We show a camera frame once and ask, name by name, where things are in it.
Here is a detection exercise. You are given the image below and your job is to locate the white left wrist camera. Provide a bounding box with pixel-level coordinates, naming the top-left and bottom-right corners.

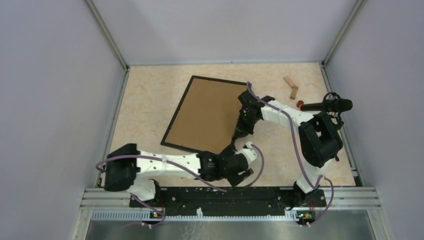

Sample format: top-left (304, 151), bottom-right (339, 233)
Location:
top-left (238, 141), bottom-right (258, 166)

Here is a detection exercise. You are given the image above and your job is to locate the wooden block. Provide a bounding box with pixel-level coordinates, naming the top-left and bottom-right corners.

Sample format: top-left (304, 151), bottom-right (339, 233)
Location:
top-left (283, 75), bottom-right (296, 88)
top-left (289, 85), bottom-right (299, 100)

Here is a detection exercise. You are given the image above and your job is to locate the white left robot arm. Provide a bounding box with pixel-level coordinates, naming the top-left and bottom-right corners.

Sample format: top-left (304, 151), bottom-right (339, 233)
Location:
top-left (96, 142), bottom-right (261, 207)

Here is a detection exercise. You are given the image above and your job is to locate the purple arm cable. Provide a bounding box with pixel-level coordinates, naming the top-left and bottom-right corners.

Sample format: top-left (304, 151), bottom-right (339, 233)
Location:
top-left (245, 81), bottom-right (335, 228)
top-left (96, 143), bottom-right (265, 229)

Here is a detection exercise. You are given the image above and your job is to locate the orange cylinder block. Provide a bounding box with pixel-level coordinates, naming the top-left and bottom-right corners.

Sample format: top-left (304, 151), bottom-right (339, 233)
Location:
top-left (296, 100), bottom-right (305, 111)

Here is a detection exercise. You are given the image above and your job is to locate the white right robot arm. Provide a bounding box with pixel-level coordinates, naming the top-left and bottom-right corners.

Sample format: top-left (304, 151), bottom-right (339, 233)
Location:
top-left (232, 90), bottom-right (353, 206)

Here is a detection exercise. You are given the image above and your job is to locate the black microphone on tripod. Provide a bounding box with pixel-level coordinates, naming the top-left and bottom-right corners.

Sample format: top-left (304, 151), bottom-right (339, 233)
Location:
top-left (299, 92), bottom-right (354, 163)

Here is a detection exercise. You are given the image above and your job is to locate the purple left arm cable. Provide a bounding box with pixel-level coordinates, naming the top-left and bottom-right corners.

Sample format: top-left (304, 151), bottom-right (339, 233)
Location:
top-left (96, 143), bottom-right (265, 229)

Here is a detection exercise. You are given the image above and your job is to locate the brown backing board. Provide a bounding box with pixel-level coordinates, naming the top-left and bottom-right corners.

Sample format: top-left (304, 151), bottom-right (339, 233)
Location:
top-left (164, 78), bottom-right (249, 152)

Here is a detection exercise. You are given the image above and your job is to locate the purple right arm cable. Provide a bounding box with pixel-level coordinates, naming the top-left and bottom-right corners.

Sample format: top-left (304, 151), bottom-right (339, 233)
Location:
top-left (245, 81), bottom-right (335, 228)

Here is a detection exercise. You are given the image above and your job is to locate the black picture frame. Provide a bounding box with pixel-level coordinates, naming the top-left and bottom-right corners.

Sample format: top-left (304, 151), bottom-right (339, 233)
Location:
top-left (160, 75), bottom-right (249, 155)

